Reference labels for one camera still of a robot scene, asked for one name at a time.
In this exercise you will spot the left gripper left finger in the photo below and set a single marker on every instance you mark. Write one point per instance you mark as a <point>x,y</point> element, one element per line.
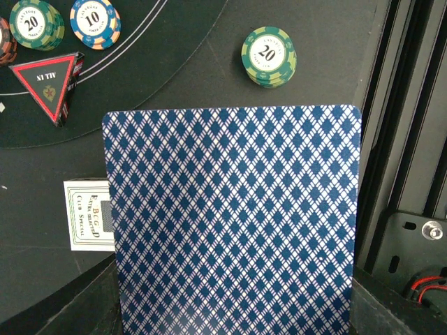
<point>87,305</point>

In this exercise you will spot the blue white chip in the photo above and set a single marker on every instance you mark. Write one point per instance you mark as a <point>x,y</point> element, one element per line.
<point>95,23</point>

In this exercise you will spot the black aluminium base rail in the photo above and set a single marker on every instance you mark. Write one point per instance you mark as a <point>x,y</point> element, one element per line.
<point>402,93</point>

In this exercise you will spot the red white chip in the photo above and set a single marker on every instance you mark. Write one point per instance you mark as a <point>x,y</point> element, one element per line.
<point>8,44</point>

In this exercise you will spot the white playing card box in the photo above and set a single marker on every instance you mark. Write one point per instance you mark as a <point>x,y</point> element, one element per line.
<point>88,209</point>

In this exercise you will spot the red triangular marker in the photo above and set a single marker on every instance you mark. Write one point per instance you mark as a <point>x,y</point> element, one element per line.
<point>51,83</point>

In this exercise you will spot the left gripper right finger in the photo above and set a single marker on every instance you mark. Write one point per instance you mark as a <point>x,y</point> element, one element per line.
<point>376,309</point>

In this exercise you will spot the green poker chip stack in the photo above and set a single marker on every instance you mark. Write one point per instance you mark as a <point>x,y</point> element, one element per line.
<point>269,57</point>

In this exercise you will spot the blue playing card deck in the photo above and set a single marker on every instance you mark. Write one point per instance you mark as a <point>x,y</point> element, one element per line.
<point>234,220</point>

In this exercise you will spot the round black poker mat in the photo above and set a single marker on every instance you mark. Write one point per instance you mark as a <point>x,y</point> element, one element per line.
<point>157,39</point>

